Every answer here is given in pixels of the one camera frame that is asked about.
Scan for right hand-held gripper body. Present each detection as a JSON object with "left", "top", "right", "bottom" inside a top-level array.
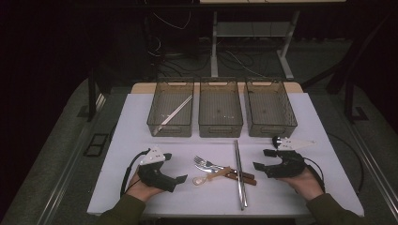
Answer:
[{"left": 266, "top": 136, "right": 316, "bottom": 179}]

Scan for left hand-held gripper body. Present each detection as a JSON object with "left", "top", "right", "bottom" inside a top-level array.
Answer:
[{"left": 137, "top": 145, "right": 177, "bottom": 193}]

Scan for metal spoon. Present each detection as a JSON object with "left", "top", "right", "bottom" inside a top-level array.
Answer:
[{"left": 271, "top": 135, "right": 283, "bottom": 150}]

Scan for metal chopstick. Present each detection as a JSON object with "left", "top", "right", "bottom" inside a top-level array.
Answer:
[
  {"left": 235, "top": 140, "right": 249, "bottom": 208},
  {"left": 234, "top": 140, "right": 245, "bottom": 211}
]

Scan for clear plastic spoon tan handle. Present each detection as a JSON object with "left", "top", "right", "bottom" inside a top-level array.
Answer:
[{"left": 191, "top": 166, "right": 233, "bottom": 187}]

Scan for transparent brown plastic bin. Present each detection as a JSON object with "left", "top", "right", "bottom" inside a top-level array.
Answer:
[
  {"left": 243, "top": 77, "right": 299, "bottom": 139},
  {"left": 146, "top": 77, "right": 195, "bottom": 138},
  {"left": 198, "top": 77, "right": 244, "bottom": 139}
]

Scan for white chopstick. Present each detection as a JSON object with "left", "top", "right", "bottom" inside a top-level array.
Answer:
[{"left": 153, "top": 94, "right": 194, "bottom": 136}]

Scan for person's left hand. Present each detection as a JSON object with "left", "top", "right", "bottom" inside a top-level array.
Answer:
[{"left": 125, "top": 170, "right": 163, "bottom": 203}]

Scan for black metal stand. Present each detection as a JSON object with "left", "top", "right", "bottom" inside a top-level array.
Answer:
[
  {"left": 344, "top": 74, "right": 370, "bottom": 124},
  {"left": 87, "top": 67, "right": 109, "bottom": 123}
]

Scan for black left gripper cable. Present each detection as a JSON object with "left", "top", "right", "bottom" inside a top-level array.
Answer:
[{"left": 120, "top": 148, "right": 151, "bottom": 196}]

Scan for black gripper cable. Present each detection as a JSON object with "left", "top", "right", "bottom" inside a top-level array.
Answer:
[
  {"left": 120, "top": 148, "right": 151, "bottom": 196},
  {"left": 303, "top": 156, "right": 327, "bottom": 193}
]

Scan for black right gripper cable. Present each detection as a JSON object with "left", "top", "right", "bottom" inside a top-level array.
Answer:
[{"left": 303, "top": 156, "right": 327, "bottom": 193}]

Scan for black floor frame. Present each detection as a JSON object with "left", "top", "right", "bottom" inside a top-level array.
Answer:
[{"left": 84, "top": 133, "right": 110, "bottom": 158}]

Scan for black floor cable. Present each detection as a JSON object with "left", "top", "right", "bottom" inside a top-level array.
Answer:
[{"left": 327, "top": 132, "right": 365, "bottom": 192}]

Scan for metal floor rail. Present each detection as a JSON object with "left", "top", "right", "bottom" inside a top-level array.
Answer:
[
  {"left": 37, "top": 93, "right": 107, "bottom": 225},
  {"left": 345, "top": 120, "right": 398, "bottom": 215}
]

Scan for white floor cable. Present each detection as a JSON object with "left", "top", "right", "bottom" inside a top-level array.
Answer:
[{"left": 224, "top": 50, "right": 267, "bottom": 78}]

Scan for white desk frame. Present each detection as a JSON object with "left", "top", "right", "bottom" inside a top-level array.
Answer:
[{"left": 199, "top": 0, "right": 346, "bottom": 81}]

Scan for white hanging cable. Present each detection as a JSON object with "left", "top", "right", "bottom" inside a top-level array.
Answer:
[{"left": 152, "top": 0, "right": 192, "bottom": 31}]

